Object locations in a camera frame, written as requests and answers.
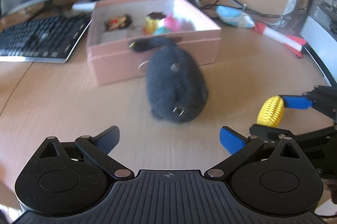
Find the yellow corn toy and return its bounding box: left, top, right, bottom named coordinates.
left=257, top=96, right=285, bottom=127

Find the red white foam rocket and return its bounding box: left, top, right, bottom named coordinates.
left=254, top=22, right=307, bottom=58

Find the black plush toy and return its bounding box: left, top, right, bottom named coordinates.
left=128, top=35, right=209, bottom=123

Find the pink cardboard box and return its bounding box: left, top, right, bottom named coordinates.
left=86, top=0, right=222, bottom=86

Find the pudding cake toy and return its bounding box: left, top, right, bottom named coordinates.
left=143, top=12, right=166, bottom=35

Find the pink pig toy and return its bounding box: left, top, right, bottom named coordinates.
left=153, top=14, right=181, bottom=35

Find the black keyboard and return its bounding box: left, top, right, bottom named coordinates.
left=1, top=15, right=91, bottom=63

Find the white power strip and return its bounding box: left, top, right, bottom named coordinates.
left=71, top=1, right=96, bottom=13

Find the blocky figure keychain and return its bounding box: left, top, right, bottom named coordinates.
left=104, top=14, right=132, bottom=31

